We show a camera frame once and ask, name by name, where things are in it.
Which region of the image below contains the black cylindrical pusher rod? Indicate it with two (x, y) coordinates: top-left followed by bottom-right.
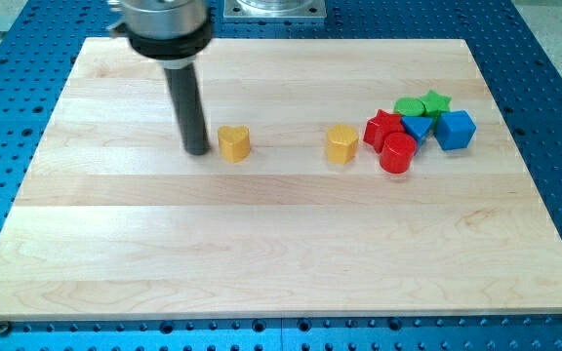
(164, 63), (210, 156)

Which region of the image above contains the yellow heart block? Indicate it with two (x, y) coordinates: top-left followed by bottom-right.
(218, 126), (251, 163)

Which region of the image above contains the yellow hexagon block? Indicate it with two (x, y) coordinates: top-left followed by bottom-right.
(325, 124), (359, 165)

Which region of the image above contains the light wooden board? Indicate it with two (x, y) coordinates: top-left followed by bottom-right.
(0, 38), (562, 321)

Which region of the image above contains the red star block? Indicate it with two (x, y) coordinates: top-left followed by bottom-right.
(363, 109), (405, 154)

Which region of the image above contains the red cylinder block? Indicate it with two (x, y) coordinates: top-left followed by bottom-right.
(380, 133), (417, 174)

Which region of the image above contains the green cylinder block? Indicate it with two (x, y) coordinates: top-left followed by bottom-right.
(394, 97), (425, 116)

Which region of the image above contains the blue triangle block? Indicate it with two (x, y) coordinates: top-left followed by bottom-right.
(401, 116), (432, 152)

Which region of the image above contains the green star block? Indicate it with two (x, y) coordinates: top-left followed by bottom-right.
(419, 90), (452, 129)

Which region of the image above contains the blue cube block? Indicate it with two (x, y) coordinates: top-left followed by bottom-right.
(434, 110), (476, 151)

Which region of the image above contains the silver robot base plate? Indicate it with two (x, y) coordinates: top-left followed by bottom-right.
(223, 0), (327, 20)

